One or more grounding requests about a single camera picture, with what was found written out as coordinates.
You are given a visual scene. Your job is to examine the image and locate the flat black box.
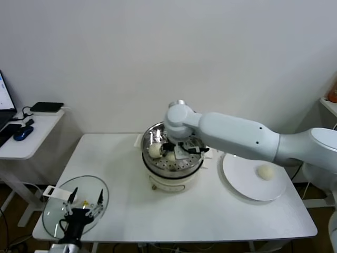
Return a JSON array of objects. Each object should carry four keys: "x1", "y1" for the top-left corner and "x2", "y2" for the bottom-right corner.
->
[{"x1": 29, "y1": 102, "x2": 64, "y2": 113}]

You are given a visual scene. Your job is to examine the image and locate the white side desk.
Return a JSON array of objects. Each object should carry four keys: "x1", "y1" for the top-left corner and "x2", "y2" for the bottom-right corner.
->
[{"x1": 0, "y1": 109, "x2": 66, "y2": 227}]

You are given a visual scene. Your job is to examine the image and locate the black power adapter cable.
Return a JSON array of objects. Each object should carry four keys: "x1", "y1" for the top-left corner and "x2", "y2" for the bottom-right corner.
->
[{"x1": 291, "y1": 166, "x2": 303, "y2": 182}]

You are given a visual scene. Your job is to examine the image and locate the white shelf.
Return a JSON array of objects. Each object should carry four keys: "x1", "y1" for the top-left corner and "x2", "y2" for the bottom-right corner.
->
[{"x1": 319, "y1": 97, "x2": 337, "y2": 118}]

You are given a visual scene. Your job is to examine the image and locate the white lid handle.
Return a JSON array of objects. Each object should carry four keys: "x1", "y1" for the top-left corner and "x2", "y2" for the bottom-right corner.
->
[{"x1": 42, "y1": 186, "x2": 73, "y2": 201}]

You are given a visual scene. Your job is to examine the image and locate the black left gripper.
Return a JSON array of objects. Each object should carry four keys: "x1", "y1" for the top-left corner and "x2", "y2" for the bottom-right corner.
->
[{"x1": 60, "y1": 187, "x2": 104, "y2": 242}]

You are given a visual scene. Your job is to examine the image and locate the white round plate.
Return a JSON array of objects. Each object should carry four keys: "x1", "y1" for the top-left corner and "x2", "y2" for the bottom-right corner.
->
[{"x1": 222, "y1": 154, "x2": 287, "y2": 201}]

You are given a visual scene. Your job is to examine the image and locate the round glass pot lid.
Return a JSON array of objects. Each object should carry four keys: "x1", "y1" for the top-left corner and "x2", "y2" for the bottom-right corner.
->
[{"x1": 42, "y1": 176, "x2": 110, "y2": 237}]

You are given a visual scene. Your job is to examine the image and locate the blue computer mouse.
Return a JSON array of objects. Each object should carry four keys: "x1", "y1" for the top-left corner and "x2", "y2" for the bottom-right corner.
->
[{"x1": 13, "y1": 125, "x2": 34, "y2": 142}]

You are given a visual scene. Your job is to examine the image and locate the white electric cooker pot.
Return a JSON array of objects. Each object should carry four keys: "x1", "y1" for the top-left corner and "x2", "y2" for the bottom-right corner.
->
[{"x1": 134, "y1": 134, "x2": 213, "y2": 194}]

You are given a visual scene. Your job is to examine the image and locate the thin black desk cable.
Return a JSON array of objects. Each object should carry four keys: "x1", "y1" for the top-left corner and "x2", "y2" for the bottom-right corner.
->
[{"x1": 10, "y1": 106, "x2": 34, "y2": 122}]

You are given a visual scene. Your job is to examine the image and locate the black laptop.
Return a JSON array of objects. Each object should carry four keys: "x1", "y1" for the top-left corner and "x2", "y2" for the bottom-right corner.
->
[{"x1": 0, "y1": 70, "x2": 17, "y2": 131}]

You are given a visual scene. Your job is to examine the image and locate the stainless steel steamer basket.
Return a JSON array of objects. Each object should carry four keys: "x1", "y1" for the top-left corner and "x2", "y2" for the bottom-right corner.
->
[{"x1": 141, "y1": 121, "x2": 206, "y2": 179}]

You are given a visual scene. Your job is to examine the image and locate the black smartphone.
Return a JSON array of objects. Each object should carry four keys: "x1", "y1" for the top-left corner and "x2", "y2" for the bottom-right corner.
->
[{"x1": 0, "y1": 123, "x2": 21, "y2": 148}]

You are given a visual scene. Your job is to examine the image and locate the orange object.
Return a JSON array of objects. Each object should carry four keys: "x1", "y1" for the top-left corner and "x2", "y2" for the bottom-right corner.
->
[{"x1": 326, "y1": 80, "x2": 337, "y2": 103}]

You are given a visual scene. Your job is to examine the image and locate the white power cable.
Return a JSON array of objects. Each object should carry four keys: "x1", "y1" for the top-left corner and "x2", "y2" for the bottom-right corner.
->
[{"x1": 302, "y1": 180, "x2": 311, "y2": 200}]

